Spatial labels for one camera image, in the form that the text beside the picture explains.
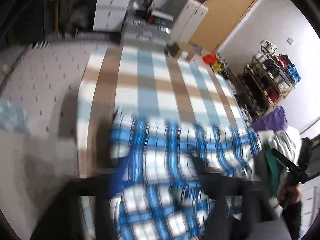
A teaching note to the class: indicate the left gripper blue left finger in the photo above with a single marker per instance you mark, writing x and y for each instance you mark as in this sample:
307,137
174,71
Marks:
62,219

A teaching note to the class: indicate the right hand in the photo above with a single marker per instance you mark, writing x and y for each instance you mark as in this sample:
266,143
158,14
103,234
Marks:
289,191

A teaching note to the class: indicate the white folded garment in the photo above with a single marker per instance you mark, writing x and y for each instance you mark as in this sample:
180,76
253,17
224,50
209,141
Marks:
288,142

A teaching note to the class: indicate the grey dotted floor mat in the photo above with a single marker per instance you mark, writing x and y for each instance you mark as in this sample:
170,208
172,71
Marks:
45,83

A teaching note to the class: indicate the green folded garment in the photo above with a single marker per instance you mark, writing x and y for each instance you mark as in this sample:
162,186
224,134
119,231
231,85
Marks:
275,171

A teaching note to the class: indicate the wooden shoe rack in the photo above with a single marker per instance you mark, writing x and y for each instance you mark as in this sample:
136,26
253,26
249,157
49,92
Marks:
268,79

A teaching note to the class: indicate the silver ribbed suitcase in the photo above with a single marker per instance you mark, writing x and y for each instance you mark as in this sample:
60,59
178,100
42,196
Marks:
135,29

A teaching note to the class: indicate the blue white plaid shirt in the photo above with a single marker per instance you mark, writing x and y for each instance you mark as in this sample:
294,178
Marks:
162,197

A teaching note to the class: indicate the wooden door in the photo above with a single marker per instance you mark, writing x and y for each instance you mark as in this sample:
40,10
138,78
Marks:
221,19

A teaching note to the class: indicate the purple plastic bag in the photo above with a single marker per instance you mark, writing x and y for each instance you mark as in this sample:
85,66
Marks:
274,121

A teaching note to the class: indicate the checkered pillow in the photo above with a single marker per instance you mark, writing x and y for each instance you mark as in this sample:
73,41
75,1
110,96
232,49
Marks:
13,118

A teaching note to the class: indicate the black red shoe box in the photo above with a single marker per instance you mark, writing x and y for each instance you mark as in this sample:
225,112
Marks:
160,18

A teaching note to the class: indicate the white low cabinet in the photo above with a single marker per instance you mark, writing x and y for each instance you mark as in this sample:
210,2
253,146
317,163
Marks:
190,15

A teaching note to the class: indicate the checkered bed sheet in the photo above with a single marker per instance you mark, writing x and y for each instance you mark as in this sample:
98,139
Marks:
145,83

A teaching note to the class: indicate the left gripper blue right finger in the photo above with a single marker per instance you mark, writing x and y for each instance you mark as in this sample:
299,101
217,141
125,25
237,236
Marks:
258,220

